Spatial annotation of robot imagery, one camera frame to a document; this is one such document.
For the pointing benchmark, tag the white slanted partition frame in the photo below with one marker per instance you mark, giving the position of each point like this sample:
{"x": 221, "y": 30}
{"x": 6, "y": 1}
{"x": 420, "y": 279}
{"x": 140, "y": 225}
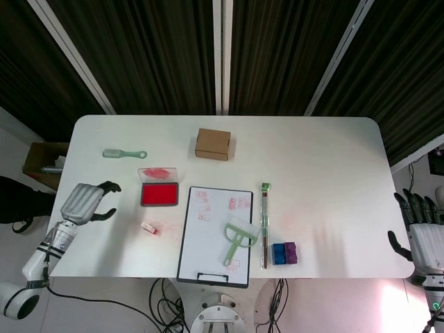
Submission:
{"x": 73, "y": 59}
{"x": 338, "y": 59}

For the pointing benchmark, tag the black trouser leg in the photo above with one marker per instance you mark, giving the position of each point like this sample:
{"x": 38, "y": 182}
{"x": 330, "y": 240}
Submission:
{"x": 17, "y": 201}

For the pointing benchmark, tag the white rounded device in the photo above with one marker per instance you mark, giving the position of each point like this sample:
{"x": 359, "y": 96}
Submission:
{"x": 440, "y": 193}

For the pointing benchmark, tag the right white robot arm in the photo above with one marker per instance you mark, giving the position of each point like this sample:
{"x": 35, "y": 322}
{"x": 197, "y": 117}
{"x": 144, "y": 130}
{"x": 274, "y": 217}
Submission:
{"x": 435, "y": 298}

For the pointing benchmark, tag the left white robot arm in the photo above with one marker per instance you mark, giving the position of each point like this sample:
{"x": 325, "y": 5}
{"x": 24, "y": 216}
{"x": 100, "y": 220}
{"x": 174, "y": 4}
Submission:
{"x": 34, "y": 263}

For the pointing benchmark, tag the blue plastic block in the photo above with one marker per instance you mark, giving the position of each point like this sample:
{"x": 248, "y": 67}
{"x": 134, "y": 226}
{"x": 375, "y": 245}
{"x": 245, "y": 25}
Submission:
{"x": 278, "y": 255}

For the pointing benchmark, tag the brown cardboard box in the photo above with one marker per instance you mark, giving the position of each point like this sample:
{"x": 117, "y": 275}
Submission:
{"x": 212, "y": 144}

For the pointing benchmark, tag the black clipboard with white paper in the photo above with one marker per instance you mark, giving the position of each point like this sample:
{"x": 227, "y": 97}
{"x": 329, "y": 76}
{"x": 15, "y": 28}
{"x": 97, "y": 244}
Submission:
{"x": 208, "y": 249}

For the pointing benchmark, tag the purple plastic block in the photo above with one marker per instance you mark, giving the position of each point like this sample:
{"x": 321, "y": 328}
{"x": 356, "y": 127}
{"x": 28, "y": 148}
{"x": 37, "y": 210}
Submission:
{"x": 292, "y": 253}

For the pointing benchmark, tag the red ink pad open lid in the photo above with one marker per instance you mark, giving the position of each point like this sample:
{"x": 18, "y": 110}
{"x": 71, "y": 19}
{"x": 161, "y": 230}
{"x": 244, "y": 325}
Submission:
{"x": 159, "y": 195}

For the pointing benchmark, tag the black white sneaker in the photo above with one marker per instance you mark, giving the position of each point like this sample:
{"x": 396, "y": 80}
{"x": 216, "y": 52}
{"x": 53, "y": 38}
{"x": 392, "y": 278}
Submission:
{"x": 22, "y": 225}

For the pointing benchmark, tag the dark monitor screen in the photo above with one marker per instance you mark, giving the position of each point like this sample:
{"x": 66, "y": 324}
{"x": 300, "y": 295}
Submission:
{"x": 437, "y": 163}

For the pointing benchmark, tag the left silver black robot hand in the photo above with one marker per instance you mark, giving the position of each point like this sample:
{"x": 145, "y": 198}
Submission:
{"x": 79, "y": 204}

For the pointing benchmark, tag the open brown cardboard carton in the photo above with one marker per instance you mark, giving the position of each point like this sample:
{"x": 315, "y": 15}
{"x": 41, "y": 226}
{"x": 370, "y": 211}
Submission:
{"x": 34, "y": 159}

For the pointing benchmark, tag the green mini brush white bristles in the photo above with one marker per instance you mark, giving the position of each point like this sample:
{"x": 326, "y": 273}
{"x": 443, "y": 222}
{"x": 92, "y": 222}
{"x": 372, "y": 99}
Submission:
{"x": 234, "y": 244}

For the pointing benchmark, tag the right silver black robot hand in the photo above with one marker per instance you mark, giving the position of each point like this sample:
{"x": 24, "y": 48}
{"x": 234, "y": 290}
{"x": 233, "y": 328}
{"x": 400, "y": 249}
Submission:
{"x": 428, "y": 243}

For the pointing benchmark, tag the brown pen with green cap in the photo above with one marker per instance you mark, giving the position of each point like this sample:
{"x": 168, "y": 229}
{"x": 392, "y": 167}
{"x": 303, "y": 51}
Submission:
{"x": 265, "y": 225}

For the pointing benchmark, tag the small white stamp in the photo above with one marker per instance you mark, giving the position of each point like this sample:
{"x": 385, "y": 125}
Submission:
{"x": 150, "y": 228}

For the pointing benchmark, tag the white upright partition frame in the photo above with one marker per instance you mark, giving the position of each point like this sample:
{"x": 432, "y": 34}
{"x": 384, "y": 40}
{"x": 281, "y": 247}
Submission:
{"x": 222, "y": 55}

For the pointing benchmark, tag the round silver robot base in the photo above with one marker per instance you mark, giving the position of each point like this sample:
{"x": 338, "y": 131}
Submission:
{"x": 216, "y": 315}

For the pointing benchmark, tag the dark pleated curtain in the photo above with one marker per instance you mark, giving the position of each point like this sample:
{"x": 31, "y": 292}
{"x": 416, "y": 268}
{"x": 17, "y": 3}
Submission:
{"x": 31, "y": 69}
{"x": 284, "y": 52}
{"x": 406, "y": 76}
{"x": 145, "y": 52}

